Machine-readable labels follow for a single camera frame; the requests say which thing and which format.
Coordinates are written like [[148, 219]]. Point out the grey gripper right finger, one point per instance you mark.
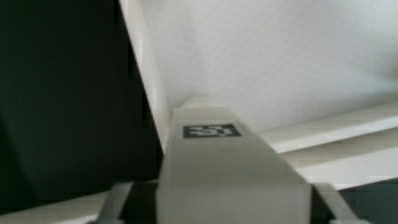
[[331, 211]]

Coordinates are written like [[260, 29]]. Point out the white U-shaped fence frame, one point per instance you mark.
[[355, 163]]

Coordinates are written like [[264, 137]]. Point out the white desk top tray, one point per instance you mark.
[[291, 58]]

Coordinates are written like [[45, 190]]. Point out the white desk leg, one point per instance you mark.
[[228, 183]]

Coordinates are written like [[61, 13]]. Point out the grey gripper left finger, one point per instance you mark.
[[131, 204]]

